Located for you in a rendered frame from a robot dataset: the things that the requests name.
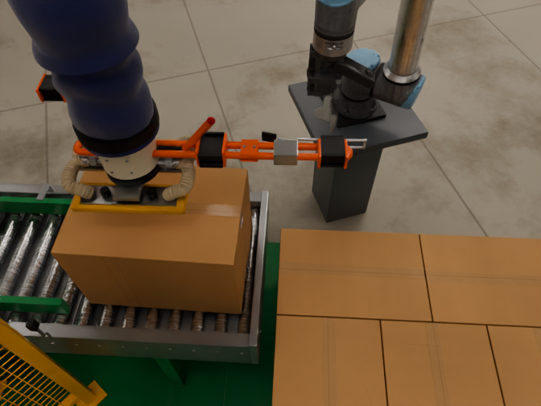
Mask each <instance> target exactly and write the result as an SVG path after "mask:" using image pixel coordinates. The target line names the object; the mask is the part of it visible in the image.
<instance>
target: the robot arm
mask: <svg viewBox="0 0 541 406"><path fill-rule="evenodd" d="M364 2H365V0H316V9H315V20H314V30H313V41H312V43H310V49H309V61H308V70H307V77H308V79H307V91H308V96H315V97H323V94H331V93H332V97H331V96H326V97H325V98H324V100H323V105H322V106H321V107H320V108H318V109H315V110H314V113H313V115H314V117H315V118H318V119H321V120H324V121H326V122H330V129H329V132H330V133H332V132H333V130H334V129H335V127H336V125H337V115H338V112H339V113H340V114H342V115H343V116H345V117H346V118H351V119H362V118H367V117H369V116H370V115H371V114H372V113H373V112H374V111H375V110H376V106H377V99H378V100H381V101H383V102H387V103H390V104H392V105H394V106H398V107H400V108H401V107H402V108H405V109H410V108H411V107H412V106H413V105H414V103H415V100H416V99H417V97H418V96H419V93H420V91H421V89H422V87H423V84H424V82H425V80H426V77H425V76H424V75H421V68H420V65H419V64H418V63H419V58H420V54H421V51H422V47H423V42H424V38H425V35H426V31H427V25H428V22H429V19H430V15H431V12H432V6H433V2H434V0H401V2H400V6H399V14H398V18H397V23H396V28H395V33H394V41H393V45H392V49H391V54H390V59H389V60H388V61H387V62H386V63H384V62H381V58H380V55H379V54H378V53H377V52H376V51H375V50H373V49H368V48H359V49H356V50H353V51H352V52H350V50H351V49H352V46H353V36H354V30H355V25H356V20H357V11H358V9H359V8H360V6H361V5H362V4H363V3H364ZM348 52H350V53H349V54H348V55H347V53H348ZM331 99H332V104H331ZM330 104H331V108H330Z"/></svg>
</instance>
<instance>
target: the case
mask: <svg viewBox="0 0 541 406"><path fill-rule="evenodd" d="M194 167H195V173H196V174H195V180H194V183H193V184H194V185H193V186H192V189H191V190H190V193H189V194H188V199H187V204H186V209H185V213H184V214H165V213H102V212H73V211H72V210H71V206H72V203H73V200H74V197H75V195H74V197H73V199H72V202H71V205H70V206H69V208H68V212H67V214H66V216H65V218H64V221H63V224H62V226H61V227H60V231H59V233H58V235H57V237H56V240H55V243H54V245H53V247H52V250H51V254H52V256H53V257H54V258H55V259H56V261H57V262H58V263H59V265H60V266H61V267H62V268H63V269H64V270H65V272H66V273H67V274H68V276H69V277H70V278H71V279H72V281H73V282H74V283H75V285H76V286H77V287H78V288H79V289H80V290H81V292H82V293H83V294H84V295H85V297H86V298H87V299H88V300H89V302H90V303H91V304H101V305H123V306H134V307H145V308H157V309H178V310H189V311H201V312H212V313H233V314H242V306H243V299H244V292H245V286H246V273H247V267H248V260H249V253H250V241H251V235H252V219H251V209H250V190H249V180H248V170H247V169H243V168H200V167H198V166H194ZM180 178H181V173H163V172H159V173H158V174H157V175H156V176H155V177H154V178H153V179H152V180H150V181H148V182H146V183H145V184H178V183H179V182H180ZM80 183H107V184H114V182H112V181H111V180H110V179H109V177H108V176H107V174H106V172H92V171H84V173H83V176H82V177H81V181H80Z"/></svg>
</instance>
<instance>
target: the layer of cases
mask: <svg viewBox="0 0 541 406"><path fill-rule="evenodd" d="M272 406H541V239H539V238H499V237H479V236H459V235H438V234H420V235H418V234H399V233H378V232H358V231H338V230H299V229H281V234H280V250H279V281H278V297H277V313H276V329H275V360H274V376H273V392H272Z"/></svg>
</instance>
